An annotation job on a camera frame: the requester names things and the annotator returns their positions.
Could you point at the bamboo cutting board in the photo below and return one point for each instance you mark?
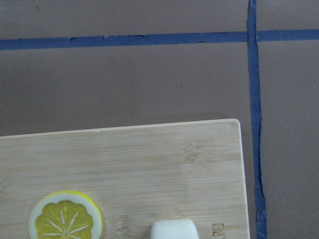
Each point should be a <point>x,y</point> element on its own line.
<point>136,175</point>

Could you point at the lemon slice top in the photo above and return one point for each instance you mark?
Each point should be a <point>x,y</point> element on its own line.
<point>65,215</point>

